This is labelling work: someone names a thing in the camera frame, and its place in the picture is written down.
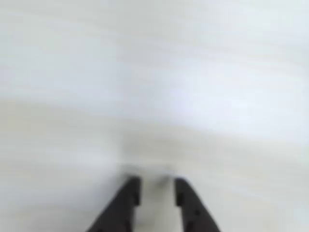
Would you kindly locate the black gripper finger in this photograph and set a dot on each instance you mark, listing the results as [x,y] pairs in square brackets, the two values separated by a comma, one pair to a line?
[193,210]
[120,210]

